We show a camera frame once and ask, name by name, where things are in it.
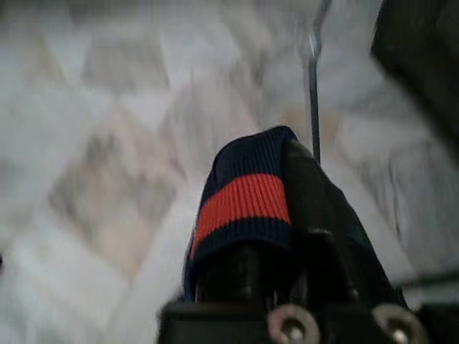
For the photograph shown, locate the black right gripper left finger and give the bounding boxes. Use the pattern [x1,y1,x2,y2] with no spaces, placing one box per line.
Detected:
[199,246,302,307]

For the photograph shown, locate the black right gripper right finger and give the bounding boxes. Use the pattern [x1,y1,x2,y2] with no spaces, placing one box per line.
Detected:
[283,138,363,305]

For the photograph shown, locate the silver metal clothes rack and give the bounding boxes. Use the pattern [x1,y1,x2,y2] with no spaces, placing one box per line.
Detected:
[304,0,333,164]

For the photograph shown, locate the black T-shirt with white print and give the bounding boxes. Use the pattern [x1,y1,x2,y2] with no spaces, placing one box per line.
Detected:
[371,0,459,144]

